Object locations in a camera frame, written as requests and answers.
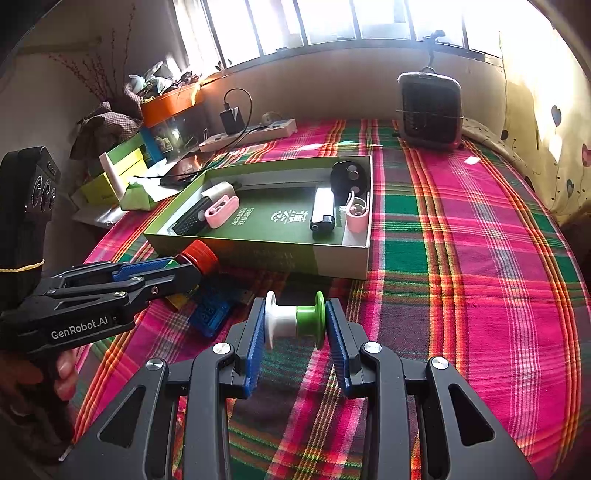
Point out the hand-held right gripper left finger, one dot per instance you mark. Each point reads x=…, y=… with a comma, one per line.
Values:
x=255, y=355

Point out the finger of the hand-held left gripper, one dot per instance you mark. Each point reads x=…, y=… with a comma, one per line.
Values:
x=175, y=279
x=143, y=268

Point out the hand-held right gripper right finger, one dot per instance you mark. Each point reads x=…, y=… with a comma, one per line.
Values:
x=339, y=355

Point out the brown bottle with red cap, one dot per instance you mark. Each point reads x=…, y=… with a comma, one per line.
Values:
x=201, y=258

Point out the white and green spool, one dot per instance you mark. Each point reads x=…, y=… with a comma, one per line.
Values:
x=295, y=321

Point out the black ridged block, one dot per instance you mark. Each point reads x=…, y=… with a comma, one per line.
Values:
x=189, y=221

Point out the pink clip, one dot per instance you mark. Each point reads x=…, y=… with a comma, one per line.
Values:
x=221, y=211

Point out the white black handheld device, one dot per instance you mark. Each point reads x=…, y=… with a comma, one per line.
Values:
x=322, y=207

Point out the person's left hand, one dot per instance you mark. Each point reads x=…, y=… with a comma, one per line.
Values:
x=67, y=374

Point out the blue USB device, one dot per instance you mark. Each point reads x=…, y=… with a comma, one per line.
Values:
x=212, y=311

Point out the green tissue pack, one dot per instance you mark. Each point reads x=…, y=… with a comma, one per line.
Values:
x=137, y=197

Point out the yellow green cardboard box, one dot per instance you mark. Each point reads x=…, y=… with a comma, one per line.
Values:
x=99, y=189

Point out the white tube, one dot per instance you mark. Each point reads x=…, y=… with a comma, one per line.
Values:
x=113, y=177

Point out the white charger adapter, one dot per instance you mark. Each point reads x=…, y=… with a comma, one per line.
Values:
x=219, y=189

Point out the black smartphone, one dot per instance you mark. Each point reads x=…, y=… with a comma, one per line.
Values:
x=187, y=170

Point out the brown cloth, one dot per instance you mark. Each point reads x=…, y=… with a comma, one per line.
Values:
x=104, y=131

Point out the blue carton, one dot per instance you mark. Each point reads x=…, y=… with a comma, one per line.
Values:
x=147, y=145

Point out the clear storage container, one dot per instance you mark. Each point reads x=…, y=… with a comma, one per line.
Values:
x=180, y=131

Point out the plaid blanket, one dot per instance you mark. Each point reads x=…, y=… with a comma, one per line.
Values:
x=461, y=277

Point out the dried twig branches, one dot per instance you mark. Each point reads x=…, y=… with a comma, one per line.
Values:
x=90, y=69

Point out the orange box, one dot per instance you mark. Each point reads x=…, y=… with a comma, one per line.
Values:
x=168, y=106

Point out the black charger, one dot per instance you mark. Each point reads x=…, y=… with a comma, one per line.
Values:
x=231, y=121

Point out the beige power strip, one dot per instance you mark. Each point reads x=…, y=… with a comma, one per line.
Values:
x=258, y=131

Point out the black oval disc with magnets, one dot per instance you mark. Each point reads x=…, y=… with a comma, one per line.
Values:
x=347, y=177

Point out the pile of small trinkets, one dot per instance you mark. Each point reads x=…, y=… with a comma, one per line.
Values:
x=152, y=81

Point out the white plug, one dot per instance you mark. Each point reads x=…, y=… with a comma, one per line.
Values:
x=268, y=120

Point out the white paper scrap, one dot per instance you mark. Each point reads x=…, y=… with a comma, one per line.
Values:
x=470, y=161

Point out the small grey heater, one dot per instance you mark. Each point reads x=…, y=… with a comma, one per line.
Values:
x=429, y=110

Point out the window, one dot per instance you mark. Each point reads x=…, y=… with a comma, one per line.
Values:
x=323, y=23

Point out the patterned curtain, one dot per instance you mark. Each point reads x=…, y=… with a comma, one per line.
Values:
x=549, y=115

